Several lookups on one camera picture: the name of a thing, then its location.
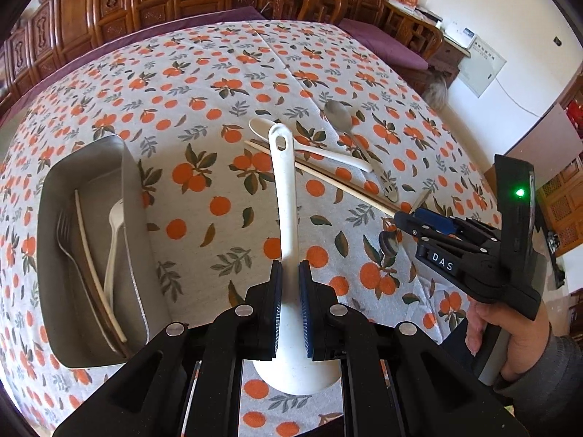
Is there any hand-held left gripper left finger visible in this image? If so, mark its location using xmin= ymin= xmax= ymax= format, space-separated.
xmin=54 ymin=259 xmax=284 ymax=437

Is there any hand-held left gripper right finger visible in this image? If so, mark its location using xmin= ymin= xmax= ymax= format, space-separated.
xmin=298 ymin=259 xmax=515 ymax=437

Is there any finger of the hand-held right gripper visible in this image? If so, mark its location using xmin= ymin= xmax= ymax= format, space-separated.
xmin=394 ymin=212 xmax=502 ymax=302
xmin=416 ymin=208 xmax=500 ymax=247

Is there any light wooden chopstick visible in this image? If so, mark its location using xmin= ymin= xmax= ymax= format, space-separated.
xmin=244 ymin=139 xmax=398 ymax=216
xmin=74 ymin=190 xmax=127 ymax=343

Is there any white plastic ladle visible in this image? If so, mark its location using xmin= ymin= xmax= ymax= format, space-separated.
xmin=253 ymin=123 xmax=342 ymax=394

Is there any metal spoon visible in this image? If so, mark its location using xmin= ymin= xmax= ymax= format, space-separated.
xmin=323 ymin=100 xmax=400 ymax=202

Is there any small white spoon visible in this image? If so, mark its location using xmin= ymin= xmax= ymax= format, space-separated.
xmin=249 ymin=117 xmax=373 ymax=174

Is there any metal fork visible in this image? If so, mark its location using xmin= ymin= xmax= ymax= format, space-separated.
xmin=55 ymin=209 xmax=107 ymax=342

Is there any rectangular metal tray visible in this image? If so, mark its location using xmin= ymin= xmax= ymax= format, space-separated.
xmin=36 ymin=135 xmax=171 ymax=369

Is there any person's right forearm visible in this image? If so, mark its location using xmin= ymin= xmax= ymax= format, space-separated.
xmin=496 ymin=323 xmax=575 ymax=420

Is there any person's right hand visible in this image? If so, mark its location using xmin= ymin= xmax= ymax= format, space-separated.
xmin=465 ymin=302 xmax=553 ymax=382

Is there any brown board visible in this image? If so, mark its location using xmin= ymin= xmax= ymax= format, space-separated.
xmin=483 ymin=100 xmax=583 ymax=201

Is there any red object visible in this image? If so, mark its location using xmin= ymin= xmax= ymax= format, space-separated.
xmin=565 ymin=100 xmax=583 ymax=133

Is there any white electrical panel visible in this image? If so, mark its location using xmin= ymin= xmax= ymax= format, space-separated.
xmin=457 ymin=36 xmax=507 ymax=98

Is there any wooden side table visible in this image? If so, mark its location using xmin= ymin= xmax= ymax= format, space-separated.
xmin=430 ymin=32 xmax=470 ymax=87

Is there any purple armchair cushion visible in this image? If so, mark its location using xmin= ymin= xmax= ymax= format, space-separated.
xmin=339 ymin=18 xmax=429 ymax=71

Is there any white desk device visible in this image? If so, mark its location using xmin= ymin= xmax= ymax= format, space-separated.
xmin=443 ymin=22 xmax=479 ymax=48

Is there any carved wooden armchair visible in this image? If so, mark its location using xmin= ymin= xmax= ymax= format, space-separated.
xmin=314 ymin=0 xmax=445 ymax=62

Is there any orange fruit print tablecloth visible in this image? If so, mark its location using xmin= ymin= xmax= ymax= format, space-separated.
xmin=0 ymin=19 xmax=499 ymax=437

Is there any carved wooden sofa bench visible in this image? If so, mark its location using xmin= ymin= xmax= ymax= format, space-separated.
xmin=0 ymin=0 xmax=347 ymax=110

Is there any white wall cable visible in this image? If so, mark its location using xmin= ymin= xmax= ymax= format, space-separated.
xmin=494 ymin=77 xmax=547 ymax=117

